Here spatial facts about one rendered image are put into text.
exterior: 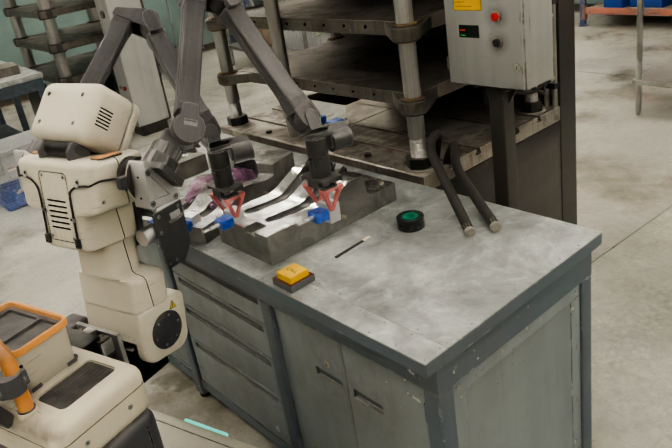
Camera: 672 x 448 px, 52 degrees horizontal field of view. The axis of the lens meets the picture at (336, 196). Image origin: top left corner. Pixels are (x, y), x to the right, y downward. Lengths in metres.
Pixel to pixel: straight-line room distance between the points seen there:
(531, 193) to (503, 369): 1.30
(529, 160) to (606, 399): 0.95
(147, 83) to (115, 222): 4.70
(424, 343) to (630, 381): 1.32
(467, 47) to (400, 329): 1.07
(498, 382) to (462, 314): 0.25
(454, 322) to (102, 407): 0.78
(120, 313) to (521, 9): 1.42
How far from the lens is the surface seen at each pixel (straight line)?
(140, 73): 6.40
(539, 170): 2.98
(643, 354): 2.87
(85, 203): 1.69
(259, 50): 1.82
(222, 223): 2.02
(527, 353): 1.86
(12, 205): 5.46
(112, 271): 1.83
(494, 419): 1.84
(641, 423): 2.58
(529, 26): 2.22
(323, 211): 1.85
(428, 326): 1.59
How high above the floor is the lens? 1.70
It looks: 23 degrees down
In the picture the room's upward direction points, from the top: 9 degrees counter-clockwise
